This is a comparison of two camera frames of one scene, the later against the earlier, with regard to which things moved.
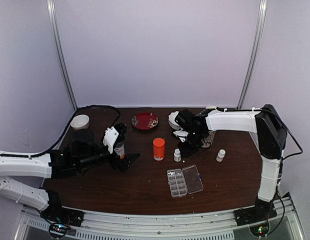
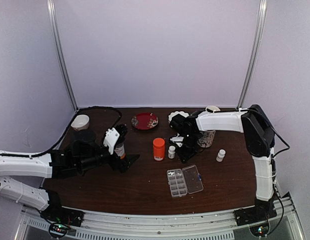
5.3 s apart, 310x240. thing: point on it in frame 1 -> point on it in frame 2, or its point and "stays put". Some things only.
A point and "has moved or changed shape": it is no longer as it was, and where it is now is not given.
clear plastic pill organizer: [186, 180] stays put
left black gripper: [125, 162] stays put
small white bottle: [177, 156] has moved or changed shape
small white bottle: [221, 155] stays put
